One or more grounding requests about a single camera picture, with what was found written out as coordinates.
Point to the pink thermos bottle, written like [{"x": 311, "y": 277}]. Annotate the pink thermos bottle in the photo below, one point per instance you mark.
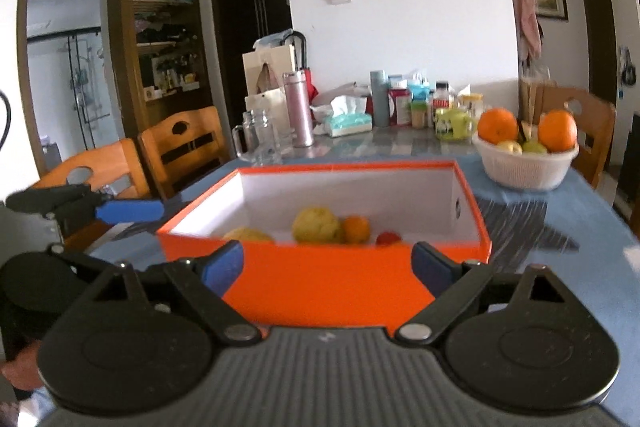
[{"x": 298, "y": 112}]

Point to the pink hanging garment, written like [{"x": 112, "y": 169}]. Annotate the pink hanging garment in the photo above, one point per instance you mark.
[{"x": 530, "y": 22}]

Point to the large orange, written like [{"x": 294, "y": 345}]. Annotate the large orange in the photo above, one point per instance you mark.
[
  {"x": 497, "y": 126},
  {"x": 557, "y": 131}
]

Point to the grey thermos bottle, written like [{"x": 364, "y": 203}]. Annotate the grey thermos bottle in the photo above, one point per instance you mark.
[{"x": 380, "y": 99}]

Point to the beige paper bag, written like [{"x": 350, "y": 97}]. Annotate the beige paper bag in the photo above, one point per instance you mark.
[{"x": 267, "y": 67}]

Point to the white perforated plastic basket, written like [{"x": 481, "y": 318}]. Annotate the white perforated plastic basket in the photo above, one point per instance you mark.
[{"x": 525, "y": 169}]

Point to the small red fruit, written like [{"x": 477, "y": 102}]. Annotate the small red fruit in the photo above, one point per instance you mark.
[{"x": 389, "y": 238}]

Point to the red folded umbrella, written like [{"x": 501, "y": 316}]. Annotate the red folded umbrella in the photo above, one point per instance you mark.
[{"x": 309, "y": 84}]

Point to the small orange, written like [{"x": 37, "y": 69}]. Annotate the small orange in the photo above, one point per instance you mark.
[{"x": 356, "y": 229}]

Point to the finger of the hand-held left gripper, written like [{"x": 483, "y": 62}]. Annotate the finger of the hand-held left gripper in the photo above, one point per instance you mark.
[{"x": 130, "y": 211}]

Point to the red canister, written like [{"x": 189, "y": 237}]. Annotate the red canister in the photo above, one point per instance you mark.
[{"x": 400, "y": 107}]

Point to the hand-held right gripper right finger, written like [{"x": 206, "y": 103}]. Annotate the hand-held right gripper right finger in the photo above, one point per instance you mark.
[{"x": 431, "y": 269}]

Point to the yellow-green apple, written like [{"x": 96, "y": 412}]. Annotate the yellow-green apple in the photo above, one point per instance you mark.
[
  {"x": 534, "y": 147},
  {"x": 509, "y": 148}
]

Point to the green lid small jar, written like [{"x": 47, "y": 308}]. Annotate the green lid small jar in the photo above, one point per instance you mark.
[{"x": 419, "y": 114}]

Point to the teal tissue box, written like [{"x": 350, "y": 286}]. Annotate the teal tissue box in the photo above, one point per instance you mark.
[{"x": 347, "y": 123}]

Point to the black cap bottle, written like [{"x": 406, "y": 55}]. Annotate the black cap bottle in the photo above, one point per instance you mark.
[{"x": 442, "y": 96}]

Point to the blue star print tablecloth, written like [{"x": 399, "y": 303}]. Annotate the blue star print tablecloth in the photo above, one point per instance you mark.
[{"x": 525, "y": 267}]

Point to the yellow-green mug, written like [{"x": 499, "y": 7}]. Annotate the yellow-green mug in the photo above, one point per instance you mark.
[{"x": 452, "y": 124}]

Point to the orange cardboard box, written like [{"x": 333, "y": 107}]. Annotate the orange cardboard box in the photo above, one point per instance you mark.
[{"x": 325, "y": 277}]

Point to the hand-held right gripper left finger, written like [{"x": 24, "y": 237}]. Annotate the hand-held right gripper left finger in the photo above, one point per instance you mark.
[{"x": 222, "y": 269}]

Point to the clear glass mug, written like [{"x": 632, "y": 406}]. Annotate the clear glass mug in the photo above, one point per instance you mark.
[{"x": 260, "y": 139}]

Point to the black hanging bag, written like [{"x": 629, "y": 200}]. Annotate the black hanging bag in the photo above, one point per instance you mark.
[{"x": 628, "y": 72}]

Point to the bumpy yellow lemon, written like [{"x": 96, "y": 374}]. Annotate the bumpy yellow lemon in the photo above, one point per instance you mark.
[{"x": 316, "y": 224}]

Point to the smooth yellow fruit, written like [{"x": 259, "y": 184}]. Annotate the smooth yellow fruit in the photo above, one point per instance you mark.
[{"x": 247, "y": 235}]

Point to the wooden dining chair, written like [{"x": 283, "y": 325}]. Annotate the wooden dining chair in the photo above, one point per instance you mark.
[
  {"x": 165, "y": 157},
  {"x": 597, "y": 127},
  {"x": 120, "y": 167}
]

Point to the dark wooden shelf cabinet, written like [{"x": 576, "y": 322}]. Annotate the dark wooden shelf cabinet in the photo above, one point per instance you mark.
[{"x": 165, "y": 32}]

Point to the yellow lid jar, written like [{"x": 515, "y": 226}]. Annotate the yellow lid jar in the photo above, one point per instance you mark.
[{"x": 472, "y": 107}]

